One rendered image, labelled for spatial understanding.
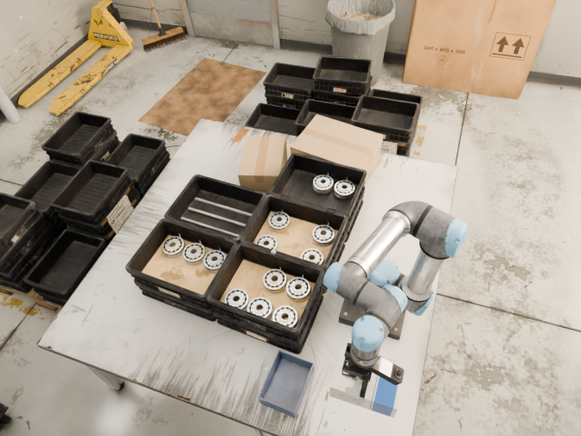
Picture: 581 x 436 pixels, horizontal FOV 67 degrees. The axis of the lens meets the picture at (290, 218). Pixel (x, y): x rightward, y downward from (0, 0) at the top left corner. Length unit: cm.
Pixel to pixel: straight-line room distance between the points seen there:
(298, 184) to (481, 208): 158
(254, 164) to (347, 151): 49
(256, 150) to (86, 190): 119
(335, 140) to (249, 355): 117
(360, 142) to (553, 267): 156
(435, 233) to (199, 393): 111
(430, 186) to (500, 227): 98
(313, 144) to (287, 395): 125
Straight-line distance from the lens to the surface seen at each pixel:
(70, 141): 352
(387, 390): 141
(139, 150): 338
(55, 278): 303
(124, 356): 208
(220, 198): 225
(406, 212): 143
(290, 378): 187
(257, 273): 195
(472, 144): 388
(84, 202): 301
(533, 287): 313
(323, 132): 243
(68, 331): 224
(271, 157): 237
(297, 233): 206
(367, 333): 111
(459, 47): 431
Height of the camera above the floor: 247
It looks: 51 degrees down
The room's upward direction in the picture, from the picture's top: 6 degrees counter-clockwise
